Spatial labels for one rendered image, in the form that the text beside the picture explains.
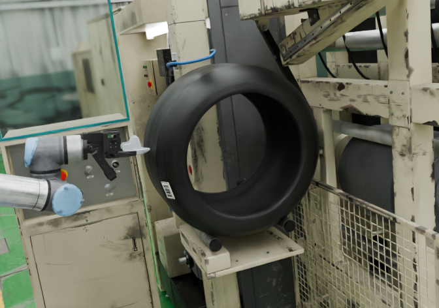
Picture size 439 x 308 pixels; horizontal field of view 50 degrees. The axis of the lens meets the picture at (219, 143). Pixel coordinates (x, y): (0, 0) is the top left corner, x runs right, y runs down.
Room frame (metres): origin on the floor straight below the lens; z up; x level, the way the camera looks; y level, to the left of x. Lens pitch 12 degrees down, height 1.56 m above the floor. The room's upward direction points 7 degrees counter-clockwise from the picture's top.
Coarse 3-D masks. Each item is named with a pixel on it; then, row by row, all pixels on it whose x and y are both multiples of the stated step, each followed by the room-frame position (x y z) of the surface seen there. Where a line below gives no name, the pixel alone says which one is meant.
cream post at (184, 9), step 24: (168, 0) 1.88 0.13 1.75; (192, 0) 1.86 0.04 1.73; (168, 24) 1.93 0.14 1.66; (192, 24) 1.86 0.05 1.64; (192, 48) 1.85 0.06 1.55; (216, 120) 1.87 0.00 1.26; (192, 144) 1.84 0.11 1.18; (216, 144) 1.87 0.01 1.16; (192, 168) 1.86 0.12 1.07; (216, 168) 1.86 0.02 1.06; (216, 288) 1.84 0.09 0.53
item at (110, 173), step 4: (96, 152) 1.44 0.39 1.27; (96, 156) 1.44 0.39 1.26; (100, 156) 1.44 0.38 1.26; (96, 160) 1.44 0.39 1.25; (100, 160) 1.44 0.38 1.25; (104, 160) 1.45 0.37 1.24; (100, 164) 1.44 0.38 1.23; (104, 164) 1.45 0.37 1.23; (108, 164) 1.47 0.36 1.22; (104, 168) 1.45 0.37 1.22; (108, 168) 1.45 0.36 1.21; (112, 168) 1.47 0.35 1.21; (104, 172) 1.47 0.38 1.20; (108, 172) 1.45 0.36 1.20; (112, 172) 1.45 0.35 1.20; (108, 176) 1.45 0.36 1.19; (112, 176) 1.45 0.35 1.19; (116, 176) 1.46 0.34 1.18
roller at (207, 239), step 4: (196, 232) 1.62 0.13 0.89; (200, 232) 1.57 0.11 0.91; (204, 232) 1.54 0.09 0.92; (200, 236) 1.57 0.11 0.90; (204, 236) 1.52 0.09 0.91; (208, 236) 1.50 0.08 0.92; (212, 236) 1.50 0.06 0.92; (216, 236) 1.51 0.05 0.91; (204, 240) 1.51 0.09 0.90; (208, 240) 1.48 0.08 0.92; (212, 240) 1.47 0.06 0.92; (216, 240) 1.47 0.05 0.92; (208, 244) 1.47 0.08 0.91; (212, 244) 1.46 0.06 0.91; (216, 244) 1.47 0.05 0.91; (220, 244) 1.47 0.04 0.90; (212, 248) 1.46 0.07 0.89; (216, 248) 1.47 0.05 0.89; (220, 248) 1.47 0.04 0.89
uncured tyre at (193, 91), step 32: (224, 64) 1.58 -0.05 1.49; (160, 96) 1.65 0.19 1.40; (192, 96) 1.46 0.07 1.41; (224, 96) 1.47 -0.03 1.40; (256, 96) 1.81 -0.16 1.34; (288, 96) 1.54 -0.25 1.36; (160, 128) 1.45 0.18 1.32; (192, 128) 1.43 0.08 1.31; (288, 128) 1.80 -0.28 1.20; (160, 160) 1.43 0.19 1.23; (288, 160) 1.78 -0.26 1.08; (160, 192) 1.49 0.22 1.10; (192, 192) 1.42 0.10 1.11; (224, 192) 1.77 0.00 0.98; (256, 192) 1.78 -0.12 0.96; (288, 192) 1.53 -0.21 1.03; (192, 224) 1.46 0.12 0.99; (224, 224) 1.45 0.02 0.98; (256, 224) 1.49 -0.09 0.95
